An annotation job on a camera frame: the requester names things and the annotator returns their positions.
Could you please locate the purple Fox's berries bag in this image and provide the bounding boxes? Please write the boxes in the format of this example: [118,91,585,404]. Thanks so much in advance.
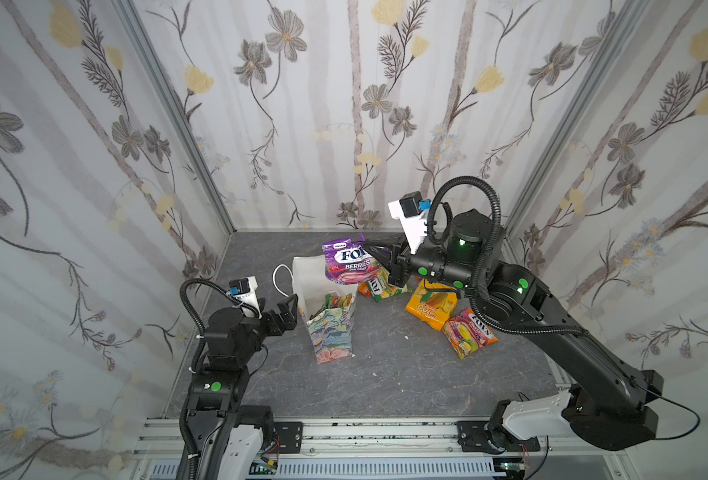
[322,239,381,285]

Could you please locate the floral white paper bag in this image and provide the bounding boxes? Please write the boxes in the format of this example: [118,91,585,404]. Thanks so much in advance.
[272,255,358,364]

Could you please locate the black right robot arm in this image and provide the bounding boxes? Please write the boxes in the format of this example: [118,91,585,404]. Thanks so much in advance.
[363,176,664,455]

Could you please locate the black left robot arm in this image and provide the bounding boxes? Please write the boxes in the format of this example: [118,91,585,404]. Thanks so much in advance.
[176,278,299,479]

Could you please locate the green yellow Fox's candy bag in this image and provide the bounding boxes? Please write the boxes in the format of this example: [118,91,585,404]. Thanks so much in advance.
[365,268,413,303]

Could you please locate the yellow mango Lot100 bag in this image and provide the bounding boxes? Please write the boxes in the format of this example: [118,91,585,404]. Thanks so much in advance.
[406,280,458,331]

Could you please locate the red yellow Fox's candy bag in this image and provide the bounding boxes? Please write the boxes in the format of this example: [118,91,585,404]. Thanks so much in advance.
[442,308,499,359]

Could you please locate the orange snack packet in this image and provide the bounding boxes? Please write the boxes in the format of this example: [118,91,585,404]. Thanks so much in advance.
[358,283,371,297]

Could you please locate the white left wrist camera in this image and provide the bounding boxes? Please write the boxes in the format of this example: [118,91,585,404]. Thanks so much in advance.
[228,276,260,318]

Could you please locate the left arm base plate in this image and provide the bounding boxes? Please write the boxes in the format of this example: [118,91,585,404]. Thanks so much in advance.
[266,421,304,455]

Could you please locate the aluminium front rail frame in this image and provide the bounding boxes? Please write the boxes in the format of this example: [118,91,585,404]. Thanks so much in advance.
[130,371,631,480]

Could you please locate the white ribbed cable duct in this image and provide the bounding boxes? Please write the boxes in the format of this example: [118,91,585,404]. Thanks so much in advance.
[148,458,505,480]

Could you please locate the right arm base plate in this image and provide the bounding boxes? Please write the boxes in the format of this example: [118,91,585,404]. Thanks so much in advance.
[456,420,542,455]

